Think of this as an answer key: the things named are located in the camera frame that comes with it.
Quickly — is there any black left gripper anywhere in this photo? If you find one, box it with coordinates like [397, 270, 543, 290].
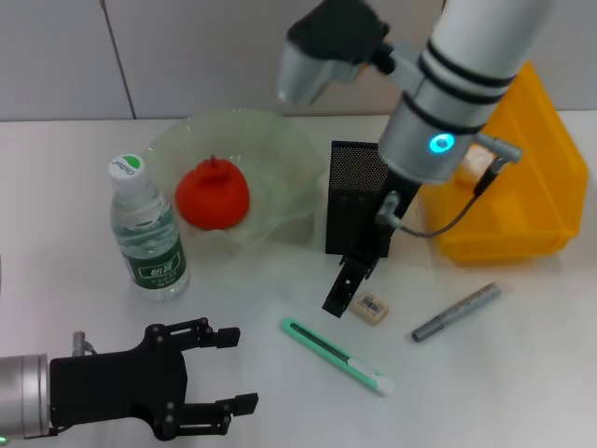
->
[48, 316, 261, 441]

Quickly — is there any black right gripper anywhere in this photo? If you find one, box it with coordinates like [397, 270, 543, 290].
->
[320, 169, 422, 319]

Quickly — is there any green utility knife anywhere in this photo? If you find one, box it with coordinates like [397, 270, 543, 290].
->
[280, 316, 396, 399]

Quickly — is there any clear green-label water bottle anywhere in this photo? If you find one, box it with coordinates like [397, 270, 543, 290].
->
[107, 150, 191, 302]

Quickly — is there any red-orange toy orange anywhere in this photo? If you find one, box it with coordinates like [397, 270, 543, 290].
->
[174, 155, 251, 231]

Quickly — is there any white paper ball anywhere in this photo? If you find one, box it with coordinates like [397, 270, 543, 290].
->
[458, 143, 496, 186]

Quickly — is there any beige eraser with barcode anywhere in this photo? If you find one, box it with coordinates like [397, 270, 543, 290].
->
[350, 290, 391, 327]

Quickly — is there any black mesh pen holder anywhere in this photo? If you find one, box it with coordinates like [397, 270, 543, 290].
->
[324, 139, 398, 259]

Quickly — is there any grey marker pen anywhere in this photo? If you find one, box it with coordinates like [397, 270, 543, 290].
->
[410, 281, 503, 344]

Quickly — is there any pale green glass fruit plate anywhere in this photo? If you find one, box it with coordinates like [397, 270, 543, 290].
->
[146, 107, 328, 247]

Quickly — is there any yellow plastic bin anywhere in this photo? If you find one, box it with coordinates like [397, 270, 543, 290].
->
[418, 59, 589, 268]

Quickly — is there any left arm gripper cable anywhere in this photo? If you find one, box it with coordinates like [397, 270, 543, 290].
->
[71, 329, 100, 357]

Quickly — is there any arm gripper cable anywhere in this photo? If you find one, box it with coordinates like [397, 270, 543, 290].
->
[375, 132, 527, 238]
[71, 329, 100, 357]

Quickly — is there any right arm gripper cable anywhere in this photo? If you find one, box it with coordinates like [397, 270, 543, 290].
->
[375, 132, 527, 238]

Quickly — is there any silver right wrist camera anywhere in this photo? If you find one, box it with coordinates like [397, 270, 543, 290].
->
[275, 0, 391, 105]

